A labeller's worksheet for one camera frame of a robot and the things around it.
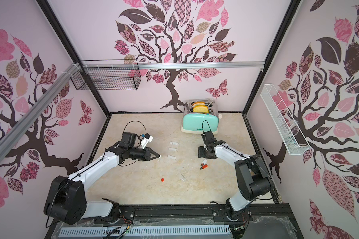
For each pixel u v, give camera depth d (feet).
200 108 3.18
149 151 2.44
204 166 2.98
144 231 2.29
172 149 3.23
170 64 3.11
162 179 2.80
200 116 3.18
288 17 2.35
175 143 3.31
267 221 2.36
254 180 1.47
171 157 3.12
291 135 2.43
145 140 2.54
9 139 1.74
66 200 1.45
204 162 3.03
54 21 2.35
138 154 2.38
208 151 2.21
